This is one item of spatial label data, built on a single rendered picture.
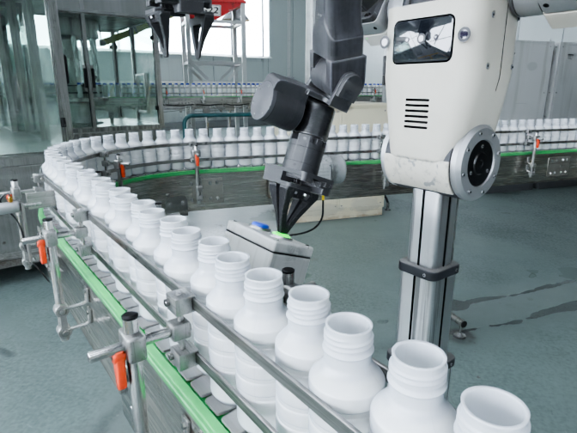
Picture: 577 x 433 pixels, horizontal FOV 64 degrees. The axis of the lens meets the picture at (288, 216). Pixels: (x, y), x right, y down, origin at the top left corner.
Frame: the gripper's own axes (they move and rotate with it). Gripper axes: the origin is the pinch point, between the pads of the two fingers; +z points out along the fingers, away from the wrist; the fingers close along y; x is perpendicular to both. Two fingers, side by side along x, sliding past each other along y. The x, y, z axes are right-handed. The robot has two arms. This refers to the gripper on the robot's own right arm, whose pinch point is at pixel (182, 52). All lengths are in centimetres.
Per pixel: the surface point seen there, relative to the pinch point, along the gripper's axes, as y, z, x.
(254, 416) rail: 19, 35, 53
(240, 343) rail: 19, 29, 51
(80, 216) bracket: 20.3, 28.9, -4.1
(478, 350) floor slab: -169, 140, -26
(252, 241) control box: 2.5, 29.0, 26.8
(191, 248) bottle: 16.0, 25.0, 34.3
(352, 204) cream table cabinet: -296, 127, -250
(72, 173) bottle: 16.6, 24.4, -24.3
